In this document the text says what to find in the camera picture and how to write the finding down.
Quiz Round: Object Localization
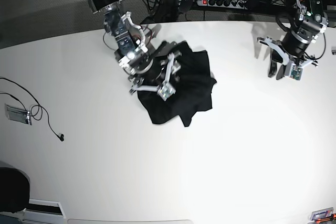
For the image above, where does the small box with tools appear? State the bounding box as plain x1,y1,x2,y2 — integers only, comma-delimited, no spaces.
309,207,335,223

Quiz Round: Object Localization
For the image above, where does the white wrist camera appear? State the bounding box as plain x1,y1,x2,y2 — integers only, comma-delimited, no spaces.
287,65,303,81
157,82,176,101

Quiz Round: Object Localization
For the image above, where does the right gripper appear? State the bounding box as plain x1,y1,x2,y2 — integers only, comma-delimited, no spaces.
129,52,182,95

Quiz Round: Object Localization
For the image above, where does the black T-shirt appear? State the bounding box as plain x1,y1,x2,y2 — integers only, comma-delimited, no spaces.
137,41,217,127

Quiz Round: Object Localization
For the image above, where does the white power strip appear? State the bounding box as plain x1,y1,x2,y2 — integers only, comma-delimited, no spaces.
196,0,247,10

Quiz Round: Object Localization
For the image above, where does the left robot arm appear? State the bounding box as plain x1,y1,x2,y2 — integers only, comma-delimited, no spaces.
187,0,329,81

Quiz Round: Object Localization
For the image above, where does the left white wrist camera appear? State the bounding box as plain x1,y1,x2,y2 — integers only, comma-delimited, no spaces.
287,65,303,81

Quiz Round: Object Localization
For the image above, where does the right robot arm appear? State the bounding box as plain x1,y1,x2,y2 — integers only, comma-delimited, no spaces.
87,0,181,100

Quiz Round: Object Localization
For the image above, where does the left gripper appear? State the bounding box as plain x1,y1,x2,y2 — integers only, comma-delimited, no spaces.
257,31,319,70

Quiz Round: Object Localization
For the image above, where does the silver table socket plate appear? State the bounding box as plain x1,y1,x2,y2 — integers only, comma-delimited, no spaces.
5,104,32,125

